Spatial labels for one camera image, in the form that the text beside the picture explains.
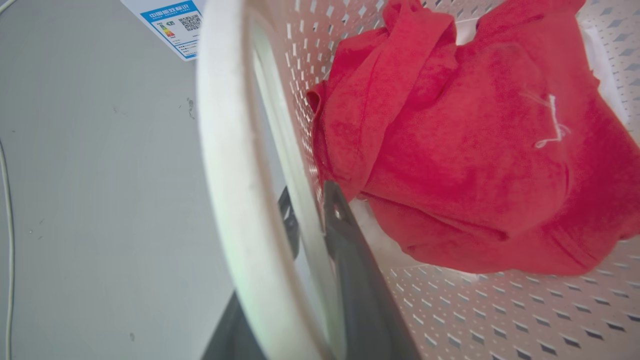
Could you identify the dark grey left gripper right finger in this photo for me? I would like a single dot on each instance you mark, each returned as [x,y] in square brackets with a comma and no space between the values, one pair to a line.
[360,295]

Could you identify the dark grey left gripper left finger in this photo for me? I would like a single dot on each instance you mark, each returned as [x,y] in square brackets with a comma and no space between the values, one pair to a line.
[231,335]

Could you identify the white perforated plastic laundry basket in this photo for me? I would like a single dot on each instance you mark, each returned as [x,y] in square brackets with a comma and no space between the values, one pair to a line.
[235,175]

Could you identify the red cloth garment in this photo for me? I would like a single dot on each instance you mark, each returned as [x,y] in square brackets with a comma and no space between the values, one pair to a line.
[465,165]

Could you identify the blue white energy label sticker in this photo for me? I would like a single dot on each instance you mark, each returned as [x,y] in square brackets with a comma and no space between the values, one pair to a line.
[175,27]

